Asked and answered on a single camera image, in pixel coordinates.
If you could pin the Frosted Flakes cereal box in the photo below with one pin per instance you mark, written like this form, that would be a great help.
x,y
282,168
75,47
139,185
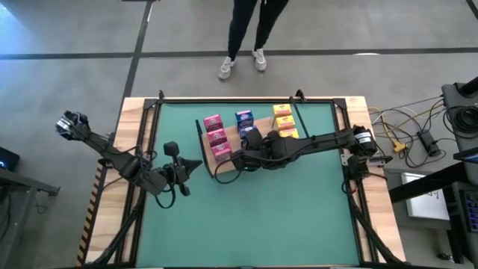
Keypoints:
x,y
244,119
246,130

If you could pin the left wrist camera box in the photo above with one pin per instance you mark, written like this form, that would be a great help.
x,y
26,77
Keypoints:
x,y
172,148

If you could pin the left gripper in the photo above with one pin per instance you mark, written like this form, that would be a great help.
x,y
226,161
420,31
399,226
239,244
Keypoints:
x,y
179,175

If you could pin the white board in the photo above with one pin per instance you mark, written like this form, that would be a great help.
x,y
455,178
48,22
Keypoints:
x,y
425,205

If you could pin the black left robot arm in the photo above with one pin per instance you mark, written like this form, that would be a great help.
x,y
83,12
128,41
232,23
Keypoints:
x,y
112,157

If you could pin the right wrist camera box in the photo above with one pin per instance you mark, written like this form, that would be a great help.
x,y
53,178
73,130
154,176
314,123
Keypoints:
x,y
254,138

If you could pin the black frame strut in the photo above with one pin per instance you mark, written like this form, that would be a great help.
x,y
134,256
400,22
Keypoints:
x,y
373,239
119,239

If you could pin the black beam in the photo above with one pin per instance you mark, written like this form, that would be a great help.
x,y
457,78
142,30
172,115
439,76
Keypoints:
x,y
429,185

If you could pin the grey desk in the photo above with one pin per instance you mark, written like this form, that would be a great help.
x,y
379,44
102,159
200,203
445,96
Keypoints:
x,y
22,183

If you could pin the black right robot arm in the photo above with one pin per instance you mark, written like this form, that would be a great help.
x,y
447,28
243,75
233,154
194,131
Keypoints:
x,y
321,140

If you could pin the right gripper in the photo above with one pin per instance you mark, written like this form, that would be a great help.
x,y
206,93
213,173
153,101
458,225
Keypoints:
x,y
248,160

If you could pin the Raisin Bran cereal box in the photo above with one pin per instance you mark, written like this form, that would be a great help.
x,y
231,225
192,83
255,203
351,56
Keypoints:
x,y
213,122
217,137
222,152

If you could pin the person's white shoe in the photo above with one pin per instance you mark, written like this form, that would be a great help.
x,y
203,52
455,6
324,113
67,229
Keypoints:
x,y
226,68
260,60

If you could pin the grey cart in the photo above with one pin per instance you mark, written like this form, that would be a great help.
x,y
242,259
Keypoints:
x,y
453,97

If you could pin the yellow black hazard tape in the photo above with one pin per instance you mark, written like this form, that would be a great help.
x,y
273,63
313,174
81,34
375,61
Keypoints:
x,y
89,220

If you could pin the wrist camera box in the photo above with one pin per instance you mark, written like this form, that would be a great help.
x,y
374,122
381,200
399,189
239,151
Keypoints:
x,y
172,148
254,138

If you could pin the black computer blue light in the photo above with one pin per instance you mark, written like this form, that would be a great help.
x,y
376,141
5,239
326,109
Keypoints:
x,y
9,158

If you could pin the teal table mat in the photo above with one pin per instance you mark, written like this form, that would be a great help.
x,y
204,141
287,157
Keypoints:
x,y
261,224

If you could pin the person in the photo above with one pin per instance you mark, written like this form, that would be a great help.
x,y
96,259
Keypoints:
x,y
241,22

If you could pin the black power adapter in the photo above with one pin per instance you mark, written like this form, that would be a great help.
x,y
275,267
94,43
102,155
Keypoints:
x,y
428,142

